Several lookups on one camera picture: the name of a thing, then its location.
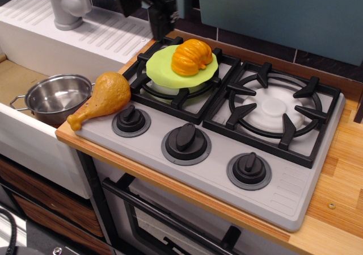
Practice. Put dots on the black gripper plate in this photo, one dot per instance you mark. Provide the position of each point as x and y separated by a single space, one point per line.
162 14

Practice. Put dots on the toy oven door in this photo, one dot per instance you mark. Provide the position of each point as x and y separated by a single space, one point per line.
160 223

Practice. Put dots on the toy chicken drumstick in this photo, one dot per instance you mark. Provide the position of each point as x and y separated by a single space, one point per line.
111 93

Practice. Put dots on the grey toy stove top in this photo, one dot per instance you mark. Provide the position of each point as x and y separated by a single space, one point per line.
283 201

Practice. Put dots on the orange toy pumpkin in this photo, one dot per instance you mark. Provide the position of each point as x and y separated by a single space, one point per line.
190 57

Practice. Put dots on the grey toy faucet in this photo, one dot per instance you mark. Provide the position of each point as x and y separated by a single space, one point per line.
68 13

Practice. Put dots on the black right burner grate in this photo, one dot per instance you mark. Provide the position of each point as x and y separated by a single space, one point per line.
287 116

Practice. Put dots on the black middle stove knob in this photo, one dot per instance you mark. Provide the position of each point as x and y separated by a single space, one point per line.
186 145

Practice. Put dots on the black left burner grate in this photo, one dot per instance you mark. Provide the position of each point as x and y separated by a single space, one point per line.
189 104

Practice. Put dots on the white toy sink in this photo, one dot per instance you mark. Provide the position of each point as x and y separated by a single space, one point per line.
33 48

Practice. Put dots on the black burner grate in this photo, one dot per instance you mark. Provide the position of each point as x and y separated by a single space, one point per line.
287 116
189 104

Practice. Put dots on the light green plate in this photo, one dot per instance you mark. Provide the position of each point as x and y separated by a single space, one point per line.
159 70

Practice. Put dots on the small steel pot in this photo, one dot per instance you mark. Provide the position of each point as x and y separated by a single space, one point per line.
53 99

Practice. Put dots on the black left stove knob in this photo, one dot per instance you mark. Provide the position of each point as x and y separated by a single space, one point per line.
131 122

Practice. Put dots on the black right stove knob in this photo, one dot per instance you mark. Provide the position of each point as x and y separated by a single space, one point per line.
248 171

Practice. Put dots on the black stove knob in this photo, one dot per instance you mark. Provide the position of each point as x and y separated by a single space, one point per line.
248 171
186 145
131 122

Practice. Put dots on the wooden drawer fronts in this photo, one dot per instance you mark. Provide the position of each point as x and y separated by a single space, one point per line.
53 207

